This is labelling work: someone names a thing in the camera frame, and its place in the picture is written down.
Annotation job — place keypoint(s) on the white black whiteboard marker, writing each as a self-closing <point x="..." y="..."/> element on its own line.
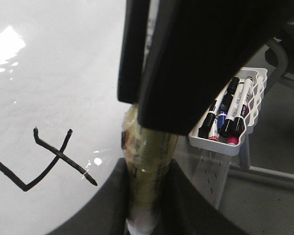
<point x="148" y="154"/>

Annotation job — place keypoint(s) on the pink marker in basket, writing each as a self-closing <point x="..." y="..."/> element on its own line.
<point x="233" y="140"/>

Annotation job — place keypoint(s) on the black cap white marker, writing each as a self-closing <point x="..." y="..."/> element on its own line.
<point x="238" y="124"/>

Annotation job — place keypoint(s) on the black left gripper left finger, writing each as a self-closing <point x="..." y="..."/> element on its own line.
<point x="106" y="212"/>

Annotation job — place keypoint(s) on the red blue marker in basket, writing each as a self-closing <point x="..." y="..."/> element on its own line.
<point x="208" y="129"/>

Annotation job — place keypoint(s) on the grey whiteboard stand frame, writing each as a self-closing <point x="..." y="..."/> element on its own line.
<point x="270" y="147"/>

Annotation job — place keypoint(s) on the black capped marker in basket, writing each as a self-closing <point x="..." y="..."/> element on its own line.
<point x="228" y="123"/>

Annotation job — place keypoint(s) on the white plastic marker basket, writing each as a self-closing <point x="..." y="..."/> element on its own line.
<point x="250" y="120"/>

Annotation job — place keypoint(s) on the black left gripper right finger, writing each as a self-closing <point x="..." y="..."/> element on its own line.
<point x="184" y="211"/>

